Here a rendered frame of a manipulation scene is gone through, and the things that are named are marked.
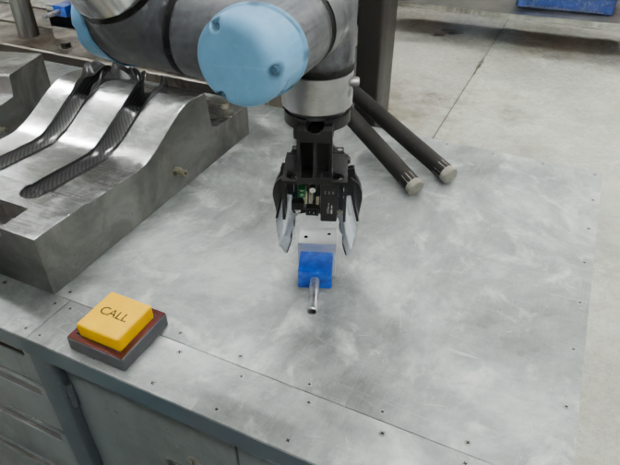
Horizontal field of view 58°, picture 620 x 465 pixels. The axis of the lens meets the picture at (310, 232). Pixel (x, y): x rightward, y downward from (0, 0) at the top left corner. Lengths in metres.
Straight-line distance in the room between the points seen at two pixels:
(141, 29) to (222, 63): 0.09
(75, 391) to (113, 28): 0.59
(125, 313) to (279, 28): 0.38
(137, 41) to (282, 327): 0.36
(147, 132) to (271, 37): 0.50
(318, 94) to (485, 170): 0.52
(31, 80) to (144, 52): 0.75
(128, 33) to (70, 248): 0.36
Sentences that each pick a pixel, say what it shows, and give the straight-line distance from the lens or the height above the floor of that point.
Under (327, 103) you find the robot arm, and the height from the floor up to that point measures 1.07.
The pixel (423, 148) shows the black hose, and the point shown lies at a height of 0.84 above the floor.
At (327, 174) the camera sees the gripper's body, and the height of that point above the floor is 0.98.
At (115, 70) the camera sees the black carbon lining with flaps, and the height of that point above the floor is 0.95.
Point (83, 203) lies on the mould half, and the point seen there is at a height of 0.89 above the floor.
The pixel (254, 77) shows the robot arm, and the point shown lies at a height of 1.14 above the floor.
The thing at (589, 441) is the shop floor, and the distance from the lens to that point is 1.70.
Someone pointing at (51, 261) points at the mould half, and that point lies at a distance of 0.77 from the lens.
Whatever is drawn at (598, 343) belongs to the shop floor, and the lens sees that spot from 1.95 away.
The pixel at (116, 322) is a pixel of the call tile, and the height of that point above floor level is 0.84.
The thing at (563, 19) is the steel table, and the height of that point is 0.24.
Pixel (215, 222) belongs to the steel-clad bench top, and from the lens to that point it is 0.86.
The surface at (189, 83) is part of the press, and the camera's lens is 1.42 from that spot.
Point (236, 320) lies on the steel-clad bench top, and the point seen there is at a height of 0.80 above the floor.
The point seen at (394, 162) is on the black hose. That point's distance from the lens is 0.93.
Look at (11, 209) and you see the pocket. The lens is 0.84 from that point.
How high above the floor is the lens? 1.30
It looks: 37 degrees down
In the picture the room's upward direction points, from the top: straight up
